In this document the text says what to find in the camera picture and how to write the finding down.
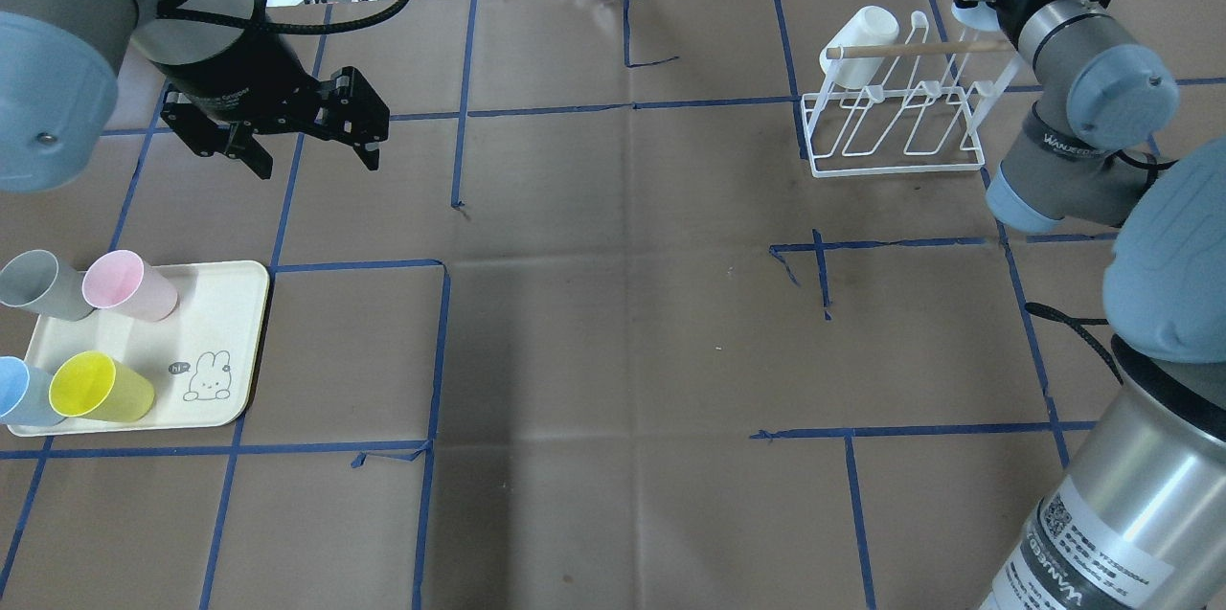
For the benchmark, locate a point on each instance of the white wire cup rack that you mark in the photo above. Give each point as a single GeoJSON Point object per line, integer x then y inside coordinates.
{"type": "Point", "coordinates": [920, 114]}

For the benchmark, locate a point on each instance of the yellow plastic cup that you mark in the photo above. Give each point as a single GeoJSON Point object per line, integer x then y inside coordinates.
{"type": "Point", "coordinates": [92, 385]}

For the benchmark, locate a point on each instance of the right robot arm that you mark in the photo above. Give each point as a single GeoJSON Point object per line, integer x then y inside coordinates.
{"type": "Point", "coordinates": [1137, 520]}

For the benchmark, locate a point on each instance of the cream plastic tray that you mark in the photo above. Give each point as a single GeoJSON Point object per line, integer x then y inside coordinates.
{"type": "Point", "coordinates": [201, 359]}

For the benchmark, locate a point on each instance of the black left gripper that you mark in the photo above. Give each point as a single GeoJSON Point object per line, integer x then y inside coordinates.
{"type": "Point", "coordinates": [238, 74]}

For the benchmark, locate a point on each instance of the grey plastic cup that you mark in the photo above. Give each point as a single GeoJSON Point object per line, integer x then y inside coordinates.
{"type": "Point", "coordinates": [42, 283]}

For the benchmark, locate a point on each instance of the pink plastic cup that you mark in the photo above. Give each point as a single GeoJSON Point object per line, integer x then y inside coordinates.
{"type": "Point", "coordinates": [124, 283]}

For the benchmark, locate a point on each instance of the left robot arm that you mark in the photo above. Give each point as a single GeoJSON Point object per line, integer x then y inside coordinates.
{"type": "Point", "coordinates": [61, 61]}

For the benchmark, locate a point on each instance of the white plastic cup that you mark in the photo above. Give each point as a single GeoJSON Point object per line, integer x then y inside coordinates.
{"type": "Point", "coordinates": [870, 26]}

